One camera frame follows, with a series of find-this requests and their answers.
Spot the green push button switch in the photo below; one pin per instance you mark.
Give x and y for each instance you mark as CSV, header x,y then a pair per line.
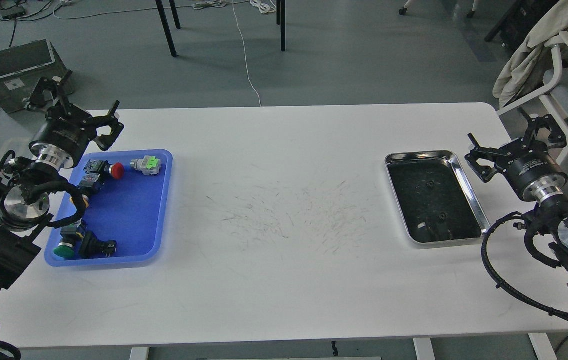
x,y
71,236

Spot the steel tray with black mat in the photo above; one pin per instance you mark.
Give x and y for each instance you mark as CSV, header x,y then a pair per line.
x,y
452,194

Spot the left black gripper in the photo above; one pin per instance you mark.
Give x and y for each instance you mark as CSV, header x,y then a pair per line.
x,y
61,132

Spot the grey plastic crate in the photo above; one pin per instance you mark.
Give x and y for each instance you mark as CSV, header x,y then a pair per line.
x,y
21,67

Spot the white office chair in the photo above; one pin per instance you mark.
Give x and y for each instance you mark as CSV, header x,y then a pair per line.
x,y
554,92

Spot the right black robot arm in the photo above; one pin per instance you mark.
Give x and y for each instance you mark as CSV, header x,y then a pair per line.
x,y
545,227

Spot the yellow push button switch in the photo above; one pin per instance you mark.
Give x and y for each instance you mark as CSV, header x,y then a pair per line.
x,y
90,185

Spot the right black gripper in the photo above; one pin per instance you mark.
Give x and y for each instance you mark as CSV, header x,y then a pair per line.
x,y
526,165

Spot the green and grey switch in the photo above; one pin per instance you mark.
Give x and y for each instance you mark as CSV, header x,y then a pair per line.
x,y
147,165

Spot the red push button switch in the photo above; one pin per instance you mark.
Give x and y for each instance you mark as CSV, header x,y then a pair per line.
x,y
104,168

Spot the black table leg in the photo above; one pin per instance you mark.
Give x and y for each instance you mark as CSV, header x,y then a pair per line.
x,y
165,28
281,22

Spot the beige cloth on chair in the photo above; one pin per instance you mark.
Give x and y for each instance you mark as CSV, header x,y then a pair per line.
x,y
551,29

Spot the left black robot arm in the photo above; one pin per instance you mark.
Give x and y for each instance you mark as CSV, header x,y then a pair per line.
x,y
33,195

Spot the blue plastic tray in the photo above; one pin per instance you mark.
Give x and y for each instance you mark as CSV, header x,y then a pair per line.
x,y
130,211

